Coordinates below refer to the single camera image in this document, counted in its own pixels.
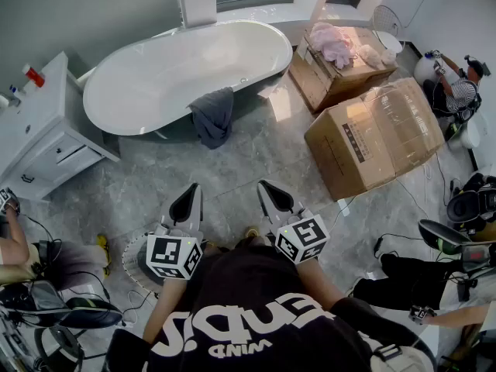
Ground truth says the person's right forearm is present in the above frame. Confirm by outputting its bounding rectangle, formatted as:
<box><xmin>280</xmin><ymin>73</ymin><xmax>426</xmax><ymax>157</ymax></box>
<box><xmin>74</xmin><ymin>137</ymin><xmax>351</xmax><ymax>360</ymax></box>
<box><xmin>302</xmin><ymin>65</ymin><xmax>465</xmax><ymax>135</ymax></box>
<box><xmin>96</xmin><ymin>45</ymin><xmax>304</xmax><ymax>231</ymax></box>
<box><xmin>298</xmin><ymin>260</ymin><xmax>346</xmax><ymax>313</ymax></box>

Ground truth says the dark green chair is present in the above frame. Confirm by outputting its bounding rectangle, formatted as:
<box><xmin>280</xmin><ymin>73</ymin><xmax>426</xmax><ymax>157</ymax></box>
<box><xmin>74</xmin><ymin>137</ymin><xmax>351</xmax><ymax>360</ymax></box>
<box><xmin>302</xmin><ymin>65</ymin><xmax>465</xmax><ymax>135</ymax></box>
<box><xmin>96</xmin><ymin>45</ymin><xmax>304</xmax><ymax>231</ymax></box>
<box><xmin>65</xmin><ymin>296</ymin><xmax>123</xmax><ymax>329</ymax></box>
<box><xmin>418</xmin><ymin>219</ymin><xmax>472</xmax><ymax>255</ymax></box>

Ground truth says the white vanity cabinet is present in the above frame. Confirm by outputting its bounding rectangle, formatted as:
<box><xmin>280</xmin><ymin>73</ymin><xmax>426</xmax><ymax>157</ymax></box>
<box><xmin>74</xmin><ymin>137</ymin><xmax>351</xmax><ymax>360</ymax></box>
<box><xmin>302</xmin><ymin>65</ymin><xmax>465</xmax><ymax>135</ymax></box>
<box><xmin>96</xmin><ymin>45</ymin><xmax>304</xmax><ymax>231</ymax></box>
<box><xmin>0</xmin><ymin>51</ymin><xmax>121</xmax><ymax>203</ymax></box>

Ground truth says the black equipment pile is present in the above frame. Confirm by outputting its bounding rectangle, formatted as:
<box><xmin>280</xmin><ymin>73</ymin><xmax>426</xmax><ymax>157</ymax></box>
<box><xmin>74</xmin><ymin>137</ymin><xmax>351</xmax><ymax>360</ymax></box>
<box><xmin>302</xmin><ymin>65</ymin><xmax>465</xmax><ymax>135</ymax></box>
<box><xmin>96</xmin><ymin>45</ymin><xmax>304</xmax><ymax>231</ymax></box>
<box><xmin>445</xmin><ymin>172</ymin><xmax>496</xmax><ymax>243</ymax></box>

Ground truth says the plain cardboard box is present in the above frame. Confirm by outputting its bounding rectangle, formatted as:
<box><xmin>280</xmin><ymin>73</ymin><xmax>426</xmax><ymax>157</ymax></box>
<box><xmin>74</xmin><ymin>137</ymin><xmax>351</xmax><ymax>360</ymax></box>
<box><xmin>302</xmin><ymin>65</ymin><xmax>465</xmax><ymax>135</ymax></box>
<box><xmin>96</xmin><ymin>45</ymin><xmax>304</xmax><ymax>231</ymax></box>
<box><xmin>288</xmin><ymin>25</ymin><xmax>399</xmax><ymax>115</ymax></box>

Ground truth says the white round stool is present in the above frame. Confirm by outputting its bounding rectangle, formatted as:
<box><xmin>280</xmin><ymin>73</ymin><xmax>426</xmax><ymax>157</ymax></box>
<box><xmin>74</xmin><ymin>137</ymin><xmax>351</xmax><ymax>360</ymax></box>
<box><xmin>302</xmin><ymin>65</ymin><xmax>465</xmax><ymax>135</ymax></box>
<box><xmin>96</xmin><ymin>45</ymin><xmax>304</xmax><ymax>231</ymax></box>
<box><xmin>413</xmin><ymin>56</ymin><xmax>439</xmax><ymax>83</ymax></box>

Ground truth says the white round fixture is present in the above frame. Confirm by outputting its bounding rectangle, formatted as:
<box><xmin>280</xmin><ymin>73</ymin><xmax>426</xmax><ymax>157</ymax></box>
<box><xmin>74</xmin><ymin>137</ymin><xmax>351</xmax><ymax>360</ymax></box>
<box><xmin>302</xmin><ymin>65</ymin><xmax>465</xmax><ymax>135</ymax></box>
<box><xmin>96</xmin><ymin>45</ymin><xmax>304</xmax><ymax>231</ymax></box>
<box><xmin>459</xmin><ymin>118</ymin><xmax>481</xmax><ymax>150</ymax></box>

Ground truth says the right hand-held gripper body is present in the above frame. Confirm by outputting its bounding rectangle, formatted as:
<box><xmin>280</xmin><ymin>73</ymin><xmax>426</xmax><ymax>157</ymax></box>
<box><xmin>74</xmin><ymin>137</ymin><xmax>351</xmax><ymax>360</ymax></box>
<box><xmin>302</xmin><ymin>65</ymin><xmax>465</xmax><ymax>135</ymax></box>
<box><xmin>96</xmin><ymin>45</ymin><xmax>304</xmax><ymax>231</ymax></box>
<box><xmin>270</xmin><ymin>207</ymin><xmax>331</xmax><ymax>265</ymax></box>

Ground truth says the person's left forearm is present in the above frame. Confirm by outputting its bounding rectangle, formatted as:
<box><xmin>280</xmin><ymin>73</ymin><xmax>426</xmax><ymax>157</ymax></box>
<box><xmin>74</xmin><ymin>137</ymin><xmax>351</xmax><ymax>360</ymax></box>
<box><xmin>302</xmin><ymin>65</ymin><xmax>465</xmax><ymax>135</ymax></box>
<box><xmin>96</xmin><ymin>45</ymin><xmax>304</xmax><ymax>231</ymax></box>
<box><xmin>142</xmin><ymin>277</ymin><xmax>183</xmax><ymax>344</ymax></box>

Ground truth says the person's beige bag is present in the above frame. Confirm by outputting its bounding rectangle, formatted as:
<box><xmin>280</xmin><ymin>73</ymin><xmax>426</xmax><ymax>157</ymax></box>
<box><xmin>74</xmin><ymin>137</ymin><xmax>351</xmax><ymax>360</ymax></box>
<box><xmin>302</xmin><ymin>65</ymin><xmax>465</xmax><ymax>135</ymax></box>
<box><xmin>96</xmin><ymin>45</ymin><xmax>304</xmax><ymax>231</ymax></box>
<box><xmin>367</xmin><ymin>339</ymin><xmax>435</xmax><ymax>372</ymax></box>

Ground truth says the white woven laundry basket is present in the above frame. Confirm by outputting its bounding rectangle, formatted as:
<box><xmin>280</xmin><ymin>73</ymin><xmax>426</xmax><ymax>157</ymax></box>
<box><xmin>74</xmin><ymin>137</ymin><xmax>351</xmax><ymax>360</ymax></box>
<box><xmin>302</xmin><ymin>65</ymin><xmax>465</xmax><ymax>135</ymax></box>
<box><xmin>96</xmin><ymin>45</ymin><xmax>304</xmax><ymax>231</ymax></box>
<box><xmin>121</xmin><ymin>232</ymin><xmax>166</xmax><ymax>298</ymax></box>

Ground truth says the person's black printed t-shirt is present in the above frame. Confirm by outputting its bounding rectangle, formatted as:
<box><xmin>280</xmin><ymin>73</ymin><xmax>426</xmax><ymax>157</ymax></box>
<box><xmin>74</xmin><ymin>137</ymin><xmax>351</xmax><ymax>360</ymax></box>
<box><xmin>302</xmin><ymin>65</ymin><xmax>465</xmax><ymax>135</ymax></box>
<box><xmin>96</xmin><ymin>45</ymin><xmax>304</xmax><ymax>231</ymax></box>
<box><xmin>104</xmin><ymin>242</ymin><xmax>439</xmax><ymax>372</ymax></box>

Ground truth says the pink cloth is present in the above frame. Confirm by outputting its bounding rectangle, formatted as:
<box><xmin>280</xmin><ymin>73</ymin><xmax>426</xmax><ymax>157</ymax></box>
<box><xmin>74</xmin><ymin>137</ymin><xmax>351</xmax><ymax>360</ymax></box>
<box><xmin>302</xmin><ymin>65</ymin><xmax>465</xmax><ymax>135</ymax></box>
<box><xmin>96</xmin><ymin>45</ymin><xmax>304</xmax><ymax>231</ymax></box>
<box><xmin>309</xmin><ymin>22</ymin><xmax>357</xmax><ymax>70</ymax></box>

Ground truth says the red bottle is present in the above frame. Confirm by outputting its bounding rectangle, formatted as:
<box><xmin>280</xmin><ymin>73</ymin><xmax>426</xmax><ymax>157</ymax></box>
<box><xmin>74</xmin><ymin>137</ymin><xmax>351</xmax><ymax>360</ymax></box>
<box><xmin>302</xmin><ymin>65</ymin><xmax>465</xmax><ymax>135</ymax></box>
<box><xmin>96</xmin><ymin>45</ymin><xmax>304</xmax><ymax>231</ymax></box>
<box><xmin>22</xmin><ymin>63</ymin><xmax>47</xmax><ymax>88</ymax></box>

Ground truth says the chrome faucet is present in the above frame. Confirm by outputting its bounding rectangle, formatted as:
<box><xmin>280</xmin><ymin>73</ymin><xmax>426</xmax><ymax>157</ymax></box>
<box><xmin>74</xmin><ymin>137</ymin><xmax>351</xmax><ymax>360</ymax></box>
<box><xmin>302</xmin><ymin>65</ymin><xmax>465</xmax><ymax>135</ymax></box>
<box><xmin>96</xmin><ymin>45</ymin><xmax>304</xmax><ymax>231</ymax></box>
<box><xmin>0</xmin><ymin>91</ymin><xmax>22</xmax><ymax>110</ymax></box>

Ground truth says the white bathtub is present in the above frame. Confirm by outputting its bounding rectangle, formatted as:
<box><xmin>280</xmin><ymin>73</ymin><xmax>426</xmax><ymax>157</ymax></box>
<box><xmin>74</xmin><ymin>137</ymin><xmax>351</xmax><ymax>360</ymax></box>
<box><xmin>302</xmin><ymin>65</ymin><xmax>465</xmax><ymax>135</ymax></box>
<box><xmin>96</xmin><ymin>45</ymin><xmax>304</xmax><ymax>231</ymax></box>
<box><xmin>82</xmin><ymin>19</ymin><xmax>295</xmax><ymax>143</ymax></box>

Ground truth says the white wire chair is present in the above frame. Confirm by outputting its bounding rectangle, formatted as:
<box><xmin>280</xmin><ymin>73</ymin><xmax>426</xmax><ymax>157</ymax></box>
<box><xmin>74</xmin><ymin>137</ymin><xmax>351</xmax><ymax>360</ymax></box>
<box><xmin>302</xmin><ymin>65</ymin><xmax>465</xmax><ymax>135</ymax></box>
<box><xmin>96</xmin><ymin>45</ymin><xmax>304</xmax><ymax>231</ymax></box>
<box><xmin>371</xmin><ymin>5</ymin><xmax>406</xmax><ymax>53</ymax></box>

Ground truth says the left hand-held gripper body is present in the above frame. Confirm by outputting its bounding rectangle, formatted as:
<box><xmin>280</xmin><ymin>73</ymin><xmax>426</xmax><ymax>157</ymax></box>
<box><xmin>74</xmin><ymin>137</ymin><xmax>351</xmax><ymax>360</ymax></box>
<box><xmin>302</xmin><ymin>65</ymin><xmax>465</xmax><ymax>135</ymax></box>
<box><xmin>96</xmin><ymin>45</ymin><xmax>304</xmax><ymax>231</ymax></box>
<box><xmin>146</xmin><ymin>215</ymin><xmax>205</xmax><ymax>281</ymax></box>

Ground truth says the plastic-wrapped cardboard box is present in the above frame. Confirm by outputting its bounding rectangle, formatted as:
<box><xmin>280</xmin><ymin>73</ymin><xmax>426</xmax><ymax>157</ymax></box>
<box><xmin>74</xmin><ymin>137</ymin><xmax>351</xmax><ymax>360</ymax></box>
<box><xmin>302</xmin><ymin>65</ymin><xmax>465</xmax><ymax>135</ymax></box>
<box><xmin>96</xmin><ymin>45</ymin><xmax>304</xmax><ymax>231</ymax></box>
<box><xmin>304</xmin><ymin>77</ymin><xmax>446</xmax><ymax>202</ymax></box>

